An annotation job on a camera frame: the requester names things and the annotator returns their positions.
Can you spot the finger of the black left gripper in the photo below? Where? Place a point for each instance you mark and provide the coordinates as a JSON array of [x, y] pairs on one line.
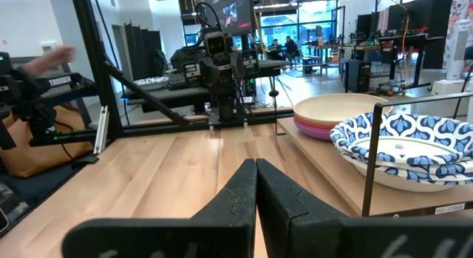
[[192, 74], [250, 62]]

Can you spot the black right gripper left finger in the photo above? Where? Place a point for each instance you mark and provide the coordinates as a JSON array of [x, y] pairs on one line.
[[221, 232]]

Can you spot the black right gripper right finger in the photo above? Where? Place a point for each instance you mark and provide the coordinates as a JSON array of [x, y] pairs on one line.
[[314, 236]]

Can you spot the orange plastic plate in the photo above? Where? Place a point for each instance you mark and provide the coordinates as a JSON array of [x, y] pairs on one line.
[[310, 125]]

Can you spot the beige plastic plate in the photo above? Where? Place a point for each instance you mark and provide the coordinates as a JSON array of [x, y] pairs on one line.
[[332, 106]]

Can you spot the pink plastic plate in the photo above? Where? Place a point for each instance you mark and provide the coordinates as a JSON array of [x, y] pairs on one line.
[[314, 135]]

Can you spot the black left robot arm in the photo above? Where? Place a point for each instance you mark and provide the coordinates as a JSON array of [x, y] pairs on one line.
[[226, 106]]

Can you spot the black keyboard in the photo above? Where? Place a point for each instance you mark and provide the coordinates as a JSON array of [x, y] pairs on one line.
[[179, 81]]

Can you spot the black bag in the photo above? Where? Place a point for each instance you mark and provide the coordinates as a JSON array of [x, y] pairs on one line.
[[186, 56]]

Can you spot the person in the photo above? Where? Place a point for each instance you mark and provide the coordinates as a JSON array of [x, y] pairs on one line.
[[275, 47], [292, 47]]

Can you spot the silver foil tray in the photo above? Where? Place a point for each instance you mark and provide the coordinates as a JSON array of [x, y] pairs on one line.
[[151, 83]]

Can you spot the black curtain panels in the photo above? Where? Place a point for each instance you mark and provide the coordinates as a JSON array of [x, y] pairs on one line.
[[142, 51]]

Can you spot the black computer tower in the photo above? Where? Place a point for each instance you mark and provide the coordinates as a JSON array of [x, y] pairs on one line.
[[359, 77]]

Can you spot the person's hand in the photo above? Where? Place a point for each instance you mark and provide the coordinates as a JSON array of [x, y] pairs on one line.
[[51, 58]]

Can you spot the black workbench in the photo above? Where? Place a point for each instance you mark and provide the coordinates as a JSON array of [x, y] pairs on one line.
[[406, 40]]

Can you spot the brown paper bag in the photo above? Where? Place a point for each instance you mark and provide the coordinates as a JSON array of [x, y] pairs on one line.
[[37, 154]]

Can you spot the black partition panel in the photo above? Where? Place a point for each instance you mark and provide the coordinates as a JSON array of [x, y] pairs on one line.
[[438, 29]]

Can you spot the white box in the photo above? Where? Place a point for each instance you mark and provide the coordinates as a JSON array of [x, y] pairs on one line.
[[449, 87]]

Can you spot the white tower fan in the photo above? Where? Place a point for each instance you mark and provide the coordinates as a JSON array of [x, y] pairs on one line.
[[458, 47]]

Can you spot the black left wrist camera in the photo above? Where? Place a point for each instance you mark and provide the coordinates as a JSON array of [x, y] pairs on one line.
[[215, 43]]

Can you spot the black wall monitor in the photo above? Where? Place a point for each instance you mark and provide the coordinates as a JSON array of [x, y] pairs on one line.
[[229, 14]]

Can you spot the silver aluminium bracket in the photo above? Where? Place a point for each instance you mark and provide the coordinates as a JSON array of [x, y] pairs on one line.
[[101, 128]]

